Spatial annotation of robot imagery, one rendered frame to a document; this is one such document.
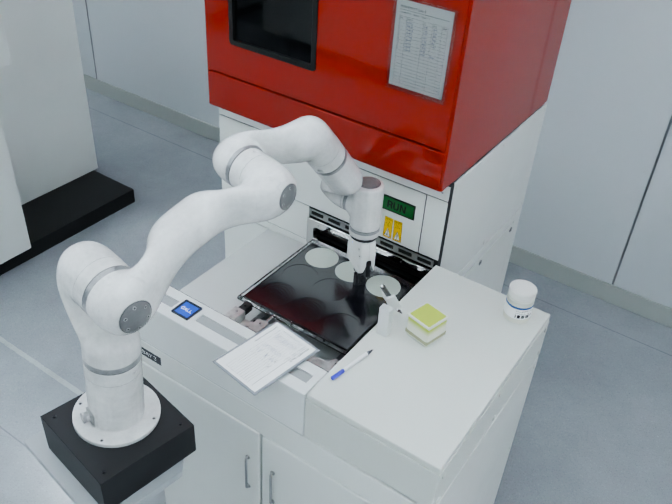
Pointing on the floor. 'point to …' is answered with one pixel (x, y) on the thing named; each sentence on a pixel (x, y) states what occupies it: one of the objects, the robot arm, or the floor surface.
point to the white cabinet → (297, 451)
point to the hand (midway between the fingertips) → (359, 278)
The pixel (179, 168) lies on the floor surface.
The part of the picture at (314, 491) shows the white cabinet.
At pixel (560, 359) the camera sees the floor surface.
